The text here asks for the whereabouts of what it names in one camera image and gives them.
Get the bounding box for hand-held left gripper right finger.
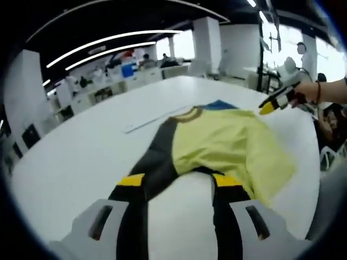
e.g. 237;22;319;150
210;173;312;260

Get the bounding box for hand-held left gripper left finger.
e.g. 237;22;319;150
48;173;149;260

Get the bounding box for yellow garment with dark sleeves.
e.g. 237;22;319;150
127;99;297;209

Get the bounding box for person's right hand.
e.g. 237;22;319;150
289;81;320;108

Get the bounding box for black stand pole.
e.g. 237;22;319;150
258;10;266;94

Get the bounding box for white pillar by window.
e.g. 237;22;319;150
192;16;221;78

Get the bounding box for grey mesh chair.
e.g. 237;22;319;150
306;173;347;242

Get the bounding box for black cabinet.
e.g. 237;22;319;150
21;123;42;149

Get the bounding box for white counter cabinets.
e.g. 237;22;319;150
47;63;190;120

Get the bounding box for blue storage box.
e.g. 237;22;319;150
121;63;136;78

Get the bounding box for white square pillar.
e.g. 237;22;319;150
5;48;48;136

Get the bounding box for long curved ceiling light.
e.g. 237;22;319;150
46;30;185;68

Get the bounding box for short curved ceiling light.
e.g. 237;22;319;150
65;41;157;71

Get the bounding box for black metal frame table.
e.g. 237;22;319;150
261;67;282;94

